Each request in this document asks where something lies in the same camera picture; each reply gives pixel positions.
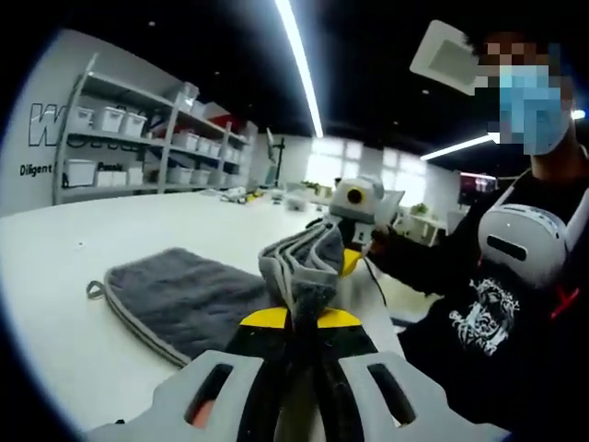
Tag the grey towel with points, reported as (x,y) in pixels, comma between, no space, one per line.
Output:
(193,294)

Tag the person's right hand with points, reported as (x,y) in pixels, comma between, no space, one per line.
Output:
(382,240)

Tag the potted plant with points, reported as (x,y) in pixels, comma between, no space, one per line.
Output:
(419,209)
(309,185)

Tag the black floor stand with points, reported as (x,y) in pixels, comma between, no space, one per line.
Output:
(276,156)

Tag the short ceiling light strip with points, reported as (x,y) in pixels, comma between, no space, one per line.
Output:
(460,146)

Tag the small dark screen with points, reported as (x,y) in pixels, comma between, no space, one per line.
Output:
(478,182)

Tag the pile of small tools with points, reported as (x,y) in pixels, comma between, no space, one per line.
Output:
(241,195)

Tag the long ceiling light strip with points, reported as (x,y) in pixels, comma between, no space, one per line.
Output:
(301,69)

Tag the white chest-worn device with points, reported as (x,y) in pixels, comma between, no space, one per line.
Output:
(524,244)

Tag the red panel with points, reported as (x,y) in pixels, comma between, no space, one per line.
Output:
(221,120)

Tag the white ceiling vent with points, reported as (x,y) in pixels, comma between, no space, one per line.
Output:
(444,57)

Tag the grey metal shelf rack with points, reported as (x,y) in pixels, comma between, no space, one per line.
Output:
(170,138)

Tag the group of white storage boxes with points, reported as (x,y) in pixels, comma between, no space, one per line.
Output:
(124,122)

